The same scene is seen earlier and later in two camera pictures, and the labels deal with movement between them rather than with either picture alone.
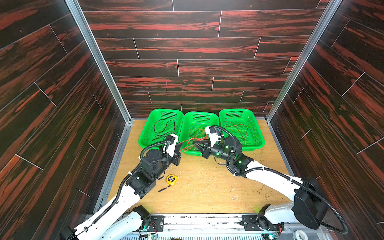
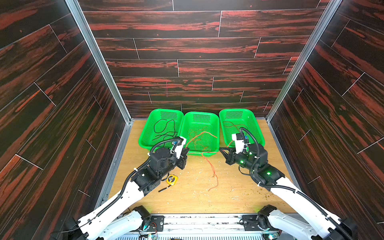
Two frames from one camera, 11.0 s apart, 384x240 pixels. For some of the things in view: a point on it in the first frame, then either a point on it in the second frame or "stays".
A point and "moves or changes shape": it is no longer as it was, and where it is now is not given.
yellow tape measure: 171,179 stays
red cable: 191,138 → 197,135
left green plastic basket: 160,123 stays
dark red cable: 244,138 moves or changes shape
